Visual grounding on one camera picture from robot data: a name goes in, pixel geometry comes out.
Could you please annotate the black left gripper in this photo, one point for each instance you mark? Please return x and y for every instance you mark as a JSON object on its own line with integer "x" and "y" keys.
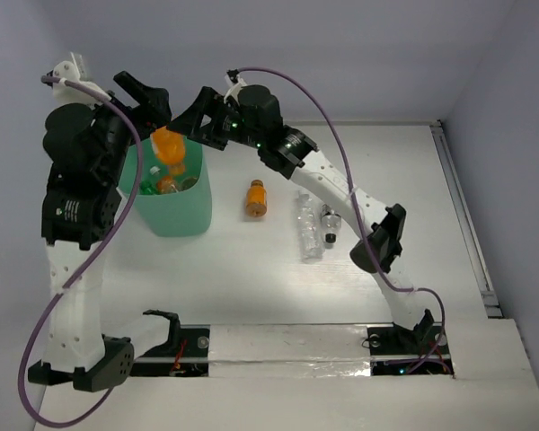
{"x": 150, "y": 106}

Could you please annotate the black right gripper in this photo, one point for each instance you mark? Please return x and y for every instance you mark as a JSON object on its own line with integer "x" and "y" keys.
{"x": 189, "y": 122}

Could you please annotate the small orange juice bottle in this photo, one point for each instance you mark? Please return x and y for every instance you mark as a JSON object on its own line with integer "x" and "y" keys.
{"x": 169, "y": 149}

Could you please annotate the green plastic soda bottle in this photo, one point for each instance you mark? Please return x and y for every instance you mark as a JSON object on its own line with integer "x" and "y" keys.
{"x": 149, "y": 188}

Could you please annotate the orange juice bottle gold cap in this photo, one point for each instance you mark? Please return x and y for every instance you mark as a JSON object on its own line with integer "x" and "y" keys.
{"x": 256, "y": 200}

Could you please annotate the clear crushed water bottle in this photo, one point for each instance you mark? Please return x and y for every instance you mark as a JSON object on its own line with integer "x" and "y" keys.
{"x": 311, "y": 244}

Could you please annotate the clear bottle black cap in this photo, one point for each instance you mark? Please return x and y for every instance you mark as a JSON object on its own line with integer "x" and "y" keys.
{"x": 331, "y": 224}

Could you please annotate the orange blue label drink bottle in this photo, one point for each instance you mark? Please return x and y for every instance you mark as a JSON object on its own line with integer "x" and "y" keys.
{"x": 189, "y": 182}

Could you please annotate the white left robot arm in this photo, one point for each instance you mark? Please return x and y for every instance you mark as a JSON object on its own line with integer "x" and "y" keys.
{"x": 87, "y": 140}

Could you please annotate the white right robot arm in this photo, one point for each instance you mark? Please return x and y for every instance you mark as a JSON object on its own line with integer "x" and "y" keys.
{"x": 251, "y": 116}

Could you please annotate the green plastic bin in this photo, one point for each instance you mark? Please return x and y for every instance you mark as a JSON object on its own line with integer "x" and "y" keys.
{"x": 186, "y": 212}

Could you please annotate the silver foil tape strip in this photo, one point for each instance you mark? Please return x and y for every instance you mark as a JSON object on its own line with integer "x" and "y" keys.
{"x": 288, "y": 351}

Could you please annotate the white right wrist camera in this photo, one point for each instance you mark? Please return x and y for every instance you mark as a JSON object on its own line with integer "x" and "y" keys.
{"x": 235, "y": 84}

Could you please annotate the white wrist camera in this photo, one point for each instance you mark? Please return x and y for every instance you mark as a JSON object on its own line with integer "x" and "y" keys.
{"x": 235, "y": 84}
{"x": 74, "y": 69}

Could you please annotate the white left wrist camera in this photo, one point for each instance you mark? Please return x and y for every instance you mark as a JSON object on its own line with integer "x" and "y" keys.
{"x": 74, "y": 69}

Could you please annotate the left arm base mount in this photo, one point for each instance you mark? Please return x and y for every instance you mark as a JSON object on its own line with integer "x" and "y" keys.
{"x": 166, "y": 348}

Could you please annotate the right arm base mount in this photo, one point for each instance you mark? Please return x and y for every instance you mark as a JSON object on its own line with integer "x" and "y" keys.
{"x": 395, "y": 351}

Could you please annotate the aluminium table edge rail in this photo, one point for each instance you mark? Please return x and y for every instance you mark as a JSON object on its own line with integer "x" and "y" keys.
{"x": 471, "y": 242}

